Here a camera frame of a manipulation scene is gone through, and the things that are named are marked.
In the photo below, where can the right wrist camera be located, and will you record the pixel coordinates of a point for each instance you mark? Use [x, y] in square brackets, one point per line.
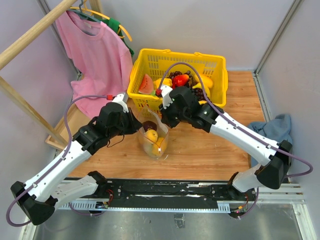
[165, 91]

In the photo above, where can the yellow banana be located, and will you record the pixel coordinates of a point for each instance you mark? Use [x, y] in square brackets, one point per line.
[204, 88]

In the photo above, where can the yellow lemon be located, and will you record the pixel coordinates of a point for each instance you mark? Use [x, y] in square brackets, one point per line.
[151, 136]

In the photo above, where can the yellow clothes hanger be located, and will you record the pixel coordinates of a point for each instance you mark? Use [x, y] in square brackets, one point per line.
[92, 10]

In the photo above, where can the pink t-shirt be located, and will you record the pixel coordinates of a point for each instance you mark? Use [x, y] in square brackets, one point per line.
[100, 54]

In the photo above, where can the wooden clothes rack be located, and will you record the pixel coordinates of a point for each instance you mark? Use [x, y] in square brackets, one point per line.
[42, 74]

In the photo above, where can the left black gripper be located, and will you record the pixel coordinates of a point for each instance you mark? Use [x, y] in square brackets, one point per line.
[134, 124]

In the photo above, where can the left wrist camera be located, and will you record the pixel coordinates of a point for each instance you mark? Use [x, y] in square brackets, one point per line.
[121, 97]

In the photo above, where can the blue cloth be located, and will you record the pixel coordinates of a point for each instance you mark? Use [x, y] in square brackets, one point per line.
[277, 129]

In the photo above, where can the yellow bell pepper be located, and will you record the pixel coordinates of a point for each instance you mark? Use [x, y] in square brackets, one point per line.
[166, 81]

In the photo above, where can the yellow mango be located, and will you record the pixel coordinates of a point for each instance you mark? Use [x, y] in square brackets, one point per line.
[207, 81]

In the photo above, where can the green garment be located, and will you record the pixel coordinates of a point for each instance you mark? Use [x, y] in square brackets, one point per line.
[115, 26]

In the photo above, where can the red bell pepper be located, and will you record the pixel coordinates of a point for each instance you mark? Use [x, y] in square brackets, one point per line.
[181, 80]

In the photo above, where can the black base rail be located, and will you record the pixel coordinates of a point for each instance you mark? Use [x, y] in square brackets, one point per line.
[168, 194]

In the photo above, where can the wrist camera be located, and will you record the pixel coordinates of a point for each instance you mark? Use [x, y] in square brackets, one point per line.
[165, 91]
[121, 97]

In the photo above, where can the dark grapes bunch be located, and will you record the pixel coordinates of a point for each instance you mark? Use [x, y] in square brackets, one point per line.
[198, 93]

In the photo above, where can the clear zip top bag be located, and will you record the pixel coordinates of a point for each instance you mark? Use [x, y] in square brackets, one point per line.
[157, 149]

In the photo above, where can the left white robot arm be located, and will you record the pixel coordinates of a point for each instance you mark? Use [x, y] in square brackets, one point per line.
[41, 195]

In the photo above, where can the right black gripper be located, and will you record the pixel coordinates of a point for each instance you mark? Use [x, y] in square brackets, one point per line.
[165, 118]

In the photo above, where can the watermelon slice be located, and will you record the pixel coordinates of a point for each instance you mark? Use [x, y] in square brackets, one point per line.
[147, 86]

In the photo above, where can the dark red apple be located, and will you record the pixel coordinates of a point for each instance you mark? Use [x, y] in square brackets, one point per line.
[149, 125]

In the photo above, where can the yellow plastic basket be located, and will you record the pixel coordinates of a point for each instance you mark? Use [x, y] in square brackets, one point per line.
[202, 73]

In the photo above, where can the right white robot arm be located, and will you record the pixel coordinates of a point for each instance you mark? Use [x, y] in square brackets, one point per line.
[180, 105]

